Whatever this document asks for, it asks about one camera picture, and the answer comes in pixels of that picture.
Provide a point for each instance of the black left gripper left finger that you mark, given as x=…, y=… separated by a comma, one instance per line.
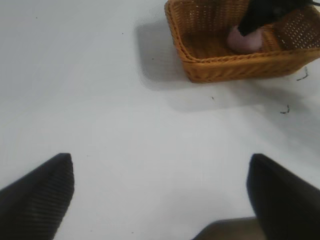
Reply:
x=35, y=197

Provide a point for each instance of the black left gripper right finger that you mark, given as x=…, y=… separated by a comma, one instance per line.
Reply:
x=282, y=200

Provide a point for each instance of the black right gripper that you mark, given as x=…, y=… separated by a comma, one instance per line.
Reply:
x=275, y=7

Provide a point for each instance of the pink toy peach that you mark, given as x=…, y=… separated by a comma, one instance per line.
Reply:
x=246, y=44

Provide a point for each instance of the brown woven wicker basket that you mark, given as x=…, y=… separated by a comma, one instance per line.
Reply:
x=237, y=66

